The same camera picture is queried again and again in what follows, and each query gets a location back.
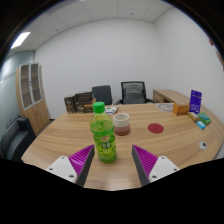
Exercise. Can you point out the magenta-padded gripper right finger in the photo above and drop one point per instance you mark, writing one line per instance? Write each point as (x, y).
(156, 166)

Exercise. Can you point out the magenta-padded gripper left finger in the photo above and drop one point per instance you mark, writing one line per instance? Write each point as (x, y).
(70, 166)

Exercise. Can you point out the green drink bottle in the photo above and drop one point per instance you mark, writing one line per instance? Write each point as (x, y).
(103, 136)

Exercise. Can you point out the flat round red coaster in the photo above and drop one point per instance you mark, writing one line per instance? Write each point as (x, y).
(155, 128)

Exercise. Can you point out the round grey table grommet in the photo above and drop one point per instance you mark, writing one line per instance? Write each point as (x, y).
(203, 145)

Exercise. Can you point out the white and brown cup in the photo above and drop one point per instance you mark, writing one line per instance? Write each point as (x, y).
(121, 124)

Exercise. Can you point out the small light blue box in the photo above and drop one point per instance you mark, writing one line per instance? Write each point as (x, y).
(200, 125)

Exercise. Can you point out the dark grey armchair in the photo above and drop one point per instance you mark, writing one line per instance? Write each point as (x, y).
(15, 140)

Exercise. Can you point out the small dark brown box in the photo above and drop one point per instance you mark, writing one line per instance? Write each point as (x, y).
(70, 104)

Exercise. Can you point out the small yellow box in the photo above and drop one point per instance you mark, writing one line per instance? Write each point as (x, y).
(193, 116)

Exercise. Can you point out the orange-brown box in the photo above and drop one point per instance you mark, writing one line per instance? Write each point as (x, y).
(180, 109)

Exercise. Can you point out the green flat box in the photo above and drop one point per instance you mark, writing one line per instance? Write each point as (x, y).
(204, 118)

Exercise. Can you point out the black box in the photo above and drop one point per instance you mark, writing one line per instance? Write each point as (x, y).
(83, 99)

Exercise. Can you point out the green and white leaflet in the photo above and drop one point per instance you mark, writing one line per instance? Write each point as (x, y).
(112, 109)

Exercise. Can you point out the wooden side desk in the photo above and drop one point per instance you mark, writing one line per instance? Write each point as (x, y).
(168, 95)

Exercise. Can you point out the purple upright box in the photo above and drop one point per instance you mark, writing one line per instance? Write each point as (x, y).
(195, 101)

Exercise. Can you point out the wooden cabinet with glass doors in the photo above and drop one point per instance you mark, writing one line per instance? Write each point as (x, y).
(31, 100)

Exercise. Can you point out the black mesh office chair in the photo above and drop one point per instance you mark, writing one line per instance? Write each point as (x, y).
(134, 92)

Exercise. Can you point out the black padded office chair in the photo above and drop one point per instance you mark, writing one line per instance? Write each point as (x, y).
(102, 94)

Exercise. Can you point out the long ceiling light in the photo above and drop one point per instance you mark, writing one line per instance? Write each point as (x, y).
(20, 40)

